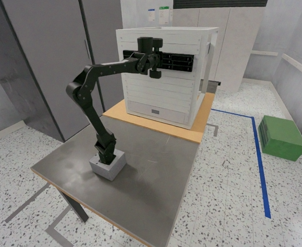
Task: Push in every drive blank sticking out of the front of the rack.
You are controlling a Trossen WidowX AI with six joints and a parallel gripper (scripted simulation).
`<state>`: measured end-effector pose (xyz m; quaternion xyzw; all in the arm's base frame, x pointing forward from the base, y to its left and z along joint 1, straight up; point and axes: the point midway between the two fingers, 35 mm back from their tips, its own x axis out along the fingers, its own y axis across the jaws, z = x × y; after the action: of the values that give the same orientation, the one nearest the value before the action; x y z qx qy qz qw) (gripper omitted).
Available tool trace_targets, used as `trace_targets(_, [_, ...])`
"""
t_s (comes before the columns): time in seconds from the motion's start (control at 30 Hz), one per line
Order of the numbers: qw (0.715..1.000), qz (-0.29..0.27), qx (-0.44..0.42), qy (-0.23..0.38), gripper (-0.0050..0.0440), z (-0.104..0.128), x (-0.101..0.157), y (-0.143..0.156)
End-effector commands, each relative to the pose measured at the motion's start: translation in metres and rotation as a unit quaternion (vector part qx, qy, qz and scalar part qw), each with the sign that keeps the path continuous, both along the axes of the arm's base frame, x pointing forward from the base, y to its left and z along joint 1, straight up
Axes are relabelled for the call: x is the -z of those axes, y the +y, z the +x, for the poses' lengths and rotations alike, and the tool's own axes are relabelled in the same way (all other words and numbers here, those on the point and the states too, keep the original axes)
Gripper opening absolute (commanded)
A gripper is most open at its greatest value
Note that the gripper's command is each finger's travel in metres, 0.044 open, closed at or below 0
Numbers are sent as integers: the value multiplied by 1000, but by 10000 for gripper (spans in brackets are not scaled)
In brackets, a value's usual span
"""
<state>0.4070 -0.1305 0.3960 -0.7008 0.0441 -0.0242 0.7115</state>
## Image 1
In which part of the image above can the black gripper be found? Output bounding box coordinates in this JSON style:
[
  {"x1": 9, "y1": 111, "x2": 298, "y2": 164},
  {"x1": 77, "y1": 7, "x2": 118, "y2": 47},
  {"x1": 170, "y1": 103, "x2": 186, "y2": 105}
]
[{"x1": 150, "y1": 38, "x2": 163, "y2": 79}]

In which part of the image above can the tan wooden board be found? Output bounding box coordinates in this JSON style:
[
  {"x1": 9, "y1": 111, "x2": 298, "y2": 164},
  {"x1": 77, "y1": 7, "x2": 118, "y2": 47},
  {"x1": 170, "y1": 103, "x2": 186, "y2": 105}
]
[{"x1": 103, "y1": 92, "x2": 215, "y2": 144}]

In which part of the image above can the white rack cabinet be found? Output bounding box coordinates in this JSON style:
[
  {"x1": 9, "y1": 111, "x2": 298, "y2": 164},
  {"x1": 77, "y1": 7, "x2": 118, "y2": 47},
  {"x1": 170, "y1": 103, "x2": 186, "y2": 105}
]
[{"x1": 116, "y1": 27, "x2": 219, "y2": 130}]

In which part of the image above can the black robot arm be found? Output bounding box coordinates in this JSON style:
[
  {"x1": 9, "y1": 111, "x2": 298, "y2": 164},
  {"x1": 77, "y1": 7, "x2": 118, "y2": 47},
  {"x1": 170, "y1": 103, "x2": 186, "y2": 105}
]
[{"x1": 66, "y1": 37, "x2": 155, "y2": 165}]

